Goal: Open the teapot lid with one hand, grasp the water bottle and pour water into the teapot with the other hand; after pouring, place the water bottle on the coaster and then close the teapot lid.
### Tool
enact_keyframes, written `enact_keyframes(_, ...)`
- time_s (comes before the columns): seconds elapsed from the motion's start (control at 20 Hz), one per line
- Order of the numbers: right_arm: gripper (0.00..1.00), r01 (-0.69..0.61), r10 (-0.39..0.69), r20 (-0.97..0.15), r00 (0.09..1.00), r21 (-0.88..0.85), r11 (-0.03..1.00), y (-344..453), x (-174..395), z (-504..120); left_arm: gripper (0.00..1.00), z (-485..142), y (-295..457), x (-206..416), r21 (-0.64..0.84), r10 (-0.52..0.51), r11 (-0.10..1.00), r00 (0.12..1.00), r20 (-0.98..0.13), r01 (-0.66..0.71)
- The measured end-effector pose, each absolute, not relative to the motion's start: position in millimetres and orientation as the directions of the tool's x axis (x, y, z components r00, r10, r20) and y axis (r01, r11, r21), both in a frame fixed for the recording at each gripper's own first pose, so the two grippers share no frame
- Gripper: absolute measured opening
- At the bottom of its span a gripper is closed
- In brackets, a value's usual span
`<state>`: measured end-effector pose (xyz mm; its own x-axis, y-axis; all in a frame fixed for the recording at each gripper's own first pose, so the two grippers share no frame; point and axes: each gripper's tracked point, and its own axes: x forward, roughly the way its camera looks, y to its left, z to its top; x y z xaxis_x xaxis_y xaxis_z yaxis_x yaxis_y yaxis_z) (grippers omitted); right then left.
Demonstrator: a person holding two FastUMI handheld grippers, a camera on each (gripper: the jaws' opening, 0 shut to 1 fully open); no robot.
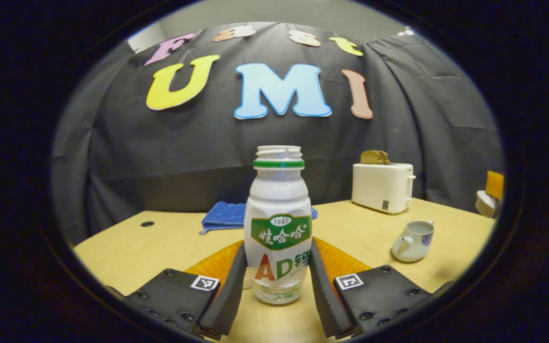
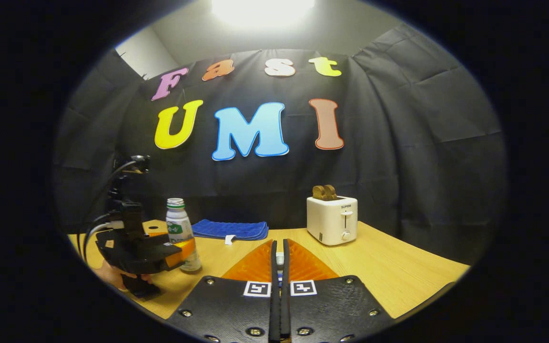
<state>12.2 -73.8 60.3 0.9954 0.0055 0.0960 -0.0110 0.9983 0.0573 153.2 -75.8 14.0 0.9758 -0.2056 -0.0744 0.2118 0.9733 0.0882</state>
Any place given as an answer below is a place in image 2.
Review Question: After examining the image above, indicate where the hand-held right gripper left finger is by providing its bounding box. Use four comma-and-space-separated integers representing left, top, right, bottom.
167, 240, 278, 343

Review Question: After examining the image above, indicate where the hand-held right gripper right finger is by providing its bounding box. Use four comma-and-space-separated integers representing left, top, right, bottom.
282, 238, 394, 343

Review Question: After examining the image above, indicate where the white plastic water bottle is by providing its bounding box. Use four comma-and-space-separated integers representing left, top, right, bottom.
166, 198, 202, 272

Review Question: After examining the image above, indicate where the folded blue towel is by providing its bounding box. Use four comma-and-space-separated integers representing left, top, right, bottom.
192, 219, 269, 245

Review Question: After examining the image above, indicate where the white toaster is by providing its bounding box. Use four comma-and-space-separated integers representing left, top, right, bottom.
306, 195, 358, 246

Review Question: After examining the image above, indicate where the ceiling light panel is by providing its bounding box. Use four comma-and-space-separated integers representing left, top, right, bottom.
212, 0, 316, 28

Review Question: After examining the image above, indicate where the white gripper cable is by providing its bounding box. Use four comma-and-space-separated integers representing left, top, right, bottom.
84, 221, 125, 249

